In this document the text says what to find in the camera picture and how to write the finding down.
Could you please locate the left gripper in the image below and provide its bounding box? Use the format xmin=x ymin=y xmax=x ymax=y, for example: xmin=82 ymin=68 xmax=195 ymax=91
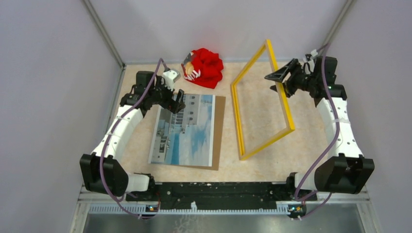
xmin=149 ymin=76 xmax=185 ymax=114

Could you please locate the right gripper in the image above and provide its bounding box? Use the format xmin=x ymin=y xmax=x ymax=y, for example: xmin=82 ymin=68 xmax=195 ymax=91
xmin=264 ymin=59 xmax=317 ymax=98

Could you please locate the building photo print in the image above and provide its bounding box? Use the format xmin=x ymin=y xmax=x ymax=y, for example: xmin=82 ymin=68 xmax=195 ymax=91
xmin=148 ymin=94 xmax=216 ymax=168

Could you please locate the yellow wooden picture frame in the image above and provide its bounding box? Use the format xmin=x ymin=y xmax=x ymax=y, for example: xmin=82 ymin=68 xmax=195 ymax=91
xmin=230 ymin=39 xmax=295 ymax=161

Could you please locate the brown cardboard backing board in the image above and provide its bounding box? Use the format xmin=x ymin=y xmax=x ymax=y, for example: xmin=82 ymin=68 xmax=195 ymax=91
xmin=179 ymin=95 xmax=226 ymax=171

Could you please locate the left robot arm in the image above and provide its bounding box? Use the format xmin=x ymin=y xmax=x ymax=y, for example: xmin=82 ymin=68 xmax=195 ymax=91
xmin=80 ymin=68 xmax=185 ymax=201

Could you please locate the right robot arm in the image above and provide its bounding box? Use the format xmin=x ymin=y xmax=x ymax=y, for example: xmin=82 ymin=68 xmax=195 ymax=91
xmin=264 ymin=56 xmax=375 ymax=200

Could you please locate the red crumpled cloth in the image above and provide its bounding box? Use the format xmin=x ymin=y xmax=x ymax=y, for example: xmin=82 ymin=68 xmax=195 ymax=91
xmin=181 ymin=48 xmax=224 ymax=89

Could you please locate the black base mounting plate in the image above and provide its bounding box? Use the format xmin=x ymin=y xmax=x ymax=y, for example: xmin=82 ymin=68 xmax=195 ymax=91
xmin=125 ymin=182 xmax=318 ymax=211

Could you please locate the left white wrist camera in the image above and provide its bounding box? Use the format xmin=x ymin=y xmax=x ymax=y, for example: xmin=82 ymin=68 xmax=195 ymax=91
xmin=161 ymin=68 xmax=181 ymax=91

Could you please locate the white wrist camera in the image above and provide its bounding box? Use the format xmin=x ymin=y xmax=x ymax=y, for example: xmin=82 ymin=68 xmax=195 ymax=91
xmin=161 ymin=68 xmax=181 ymax=91
xmin=303 ymin=49 xmax=319 ymax=63

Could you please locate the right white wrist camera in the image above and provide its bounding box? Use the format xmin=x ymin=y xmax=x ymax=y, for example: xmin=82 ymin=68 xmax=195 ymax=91
xmin=303 ymin=49 xmax=319 ymax=63

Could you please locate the aluminium front rail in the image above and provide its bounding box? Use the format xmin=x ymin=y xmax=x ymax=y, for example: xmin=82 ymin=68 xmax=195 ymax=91
xmin=70 ymin=189 xmax=382 ymax=233

